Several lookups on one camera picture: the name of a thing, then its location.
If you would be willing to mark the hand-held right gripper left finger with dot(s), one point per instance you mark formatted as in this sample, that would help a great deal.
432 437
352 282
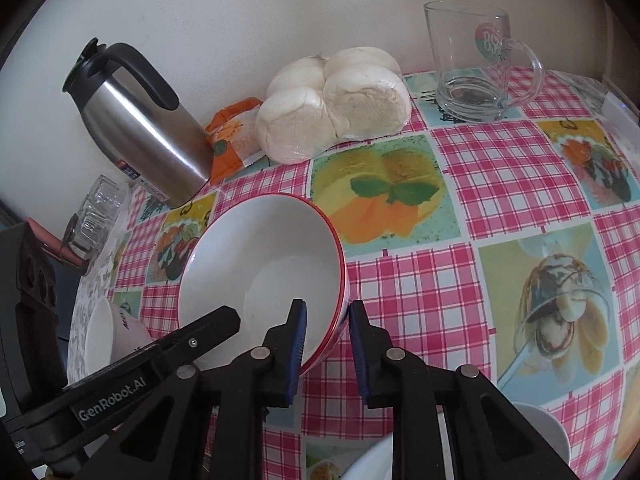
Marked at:
299 340

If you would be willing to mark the clear drinking glass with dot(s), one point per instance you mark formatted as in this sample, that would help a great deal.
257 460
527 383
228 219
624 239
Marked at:
102 200
90 232

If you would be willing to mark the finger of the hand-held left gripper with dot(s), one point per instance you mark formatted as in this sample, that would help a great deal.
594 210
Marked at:
200 335

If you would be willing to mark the bag of white steamed buns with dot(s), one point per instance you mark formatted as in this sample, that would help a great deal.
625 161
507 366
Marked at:
325 110

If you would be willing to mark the pink board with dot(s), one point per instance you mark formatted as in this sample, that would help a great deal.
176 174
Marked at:
45 232

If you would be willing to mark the stainless steel thermos jug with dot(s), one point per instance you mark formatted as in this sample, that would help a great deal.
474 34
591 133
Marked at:
145 135

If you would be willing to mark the clear glass mug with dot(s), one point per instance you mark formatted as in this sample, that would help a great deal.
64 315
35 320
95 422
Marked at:
465 95

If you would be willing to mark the orange snack packet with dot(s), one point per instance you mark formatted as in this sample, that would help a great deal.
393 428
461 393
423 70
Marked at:
230 145

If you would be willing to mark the pink checkered tablecloth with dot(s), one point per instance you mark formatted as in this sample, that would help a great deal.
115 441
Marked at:
500 160

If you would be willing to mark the white square bowl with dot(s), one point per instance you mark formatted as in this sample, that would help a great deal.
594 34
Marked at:
100 335

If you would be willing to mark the strawberry print bowl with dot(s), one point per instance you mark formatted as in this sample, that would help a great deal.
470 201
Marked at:
260 250

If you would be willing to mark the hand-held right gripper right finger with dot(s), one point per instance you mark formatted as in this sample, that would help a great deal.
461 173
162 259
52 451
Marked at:
357 350

